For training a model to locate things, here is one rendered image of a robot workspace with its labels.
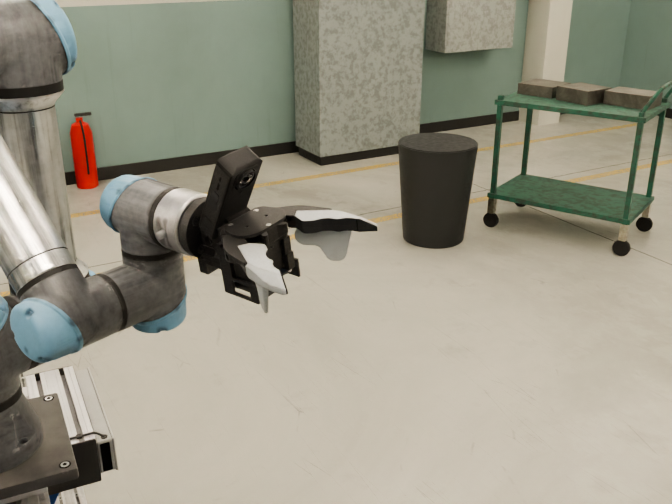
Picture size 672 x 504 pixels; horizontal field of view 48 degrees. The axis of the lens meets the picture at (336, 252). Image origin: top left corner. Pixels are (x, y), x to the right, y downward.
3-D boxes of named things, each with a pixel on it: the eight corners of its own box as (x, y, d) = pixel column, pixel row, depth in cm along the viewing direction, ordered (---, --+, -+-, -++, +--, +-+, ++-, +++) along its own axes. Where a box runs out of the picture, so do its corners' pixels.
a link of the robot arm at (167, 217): (195, 178, 91) (142, 204, 86) (222, 185, 89) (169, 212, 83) (206, 233, 95) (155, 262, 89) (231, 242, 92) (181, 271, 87)
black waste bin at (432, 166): (380, 232, 487) (382, 138, 463) (440, 220, 509) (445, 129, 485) (424, 257, 449) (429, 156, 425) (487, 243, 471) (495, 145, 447)
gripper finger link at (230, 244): (279, 272, 76) (262, 235, 83) (277, 256, 75) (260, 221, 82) (232, 282, 75) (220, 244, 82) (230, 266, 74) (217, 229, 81)
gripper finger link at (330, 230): (379, 252, 86) (298, 257, 87) (376, 205, 83) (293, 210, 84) (379, 266, 83) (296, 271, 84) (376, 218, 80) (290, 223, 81)
